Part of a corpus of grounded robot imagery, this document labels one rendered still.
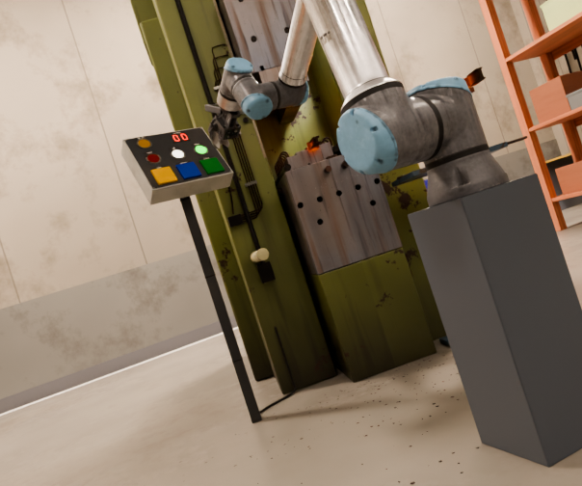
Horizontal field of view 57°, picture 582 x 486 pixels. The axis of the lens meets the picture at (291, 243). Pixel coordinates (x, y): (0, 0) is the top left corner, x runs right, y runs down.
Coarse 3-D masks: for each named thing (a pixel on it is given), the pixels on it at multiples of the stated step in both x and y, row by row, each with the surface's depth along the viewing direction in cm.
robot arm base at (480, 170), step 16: (448, 160) 123; (464, 160) 121; (480, 160) 121; (432, 176) 127; (448, 176) 122; (464, 176) 120; (480, 176) 120; (496, 176) 120; (432, 192) 126; (448, 192) 122; (464, 192) 120
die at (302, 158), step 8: (328, 144) 232; (296, 152) 230; (304, 152) 231; (312, 152) 231; (320, 152) 232; (328, 152) 232; (288, 160) 230; (296, 160) 230; (304, 160) 231; (312, 160) 231; (320, 160) 232; (296, 168) 230
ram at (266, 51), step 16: (224, 0) 230; (240, 0) 231; (256, 0) 232; (272, 0) 232; (288, 0) 233; (224, 16) 242; (240, 16) 230; (256, 16) 231; (272, 16) 232; (288, 16) 233; (240, 32) 230; (256, 32) 231; (272, 32) 232; (288, 32) 233; (240, 48) 230; (256, 48) 231; (272, 48) 231; (256, 64) 230; (272, 64) 231; (256, 80) 241
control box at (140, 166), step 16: (192, 128) 221; (128, 144) 205; (160, 144) 210; (176, 144) 212; (192, 144) 215; (208, 144) 218; (128, 160) 206; (144, 160) 202; (160, 160) 204; (176, 160) 207; (192, 160) 209; (224, 160) 214; (144, 176) 197; (176, 176) 201; (208, 176) 206; (224, 176) 210; (144, 192) 201; (160, 192) 197; (176, 192) 202; (192, 192) 207
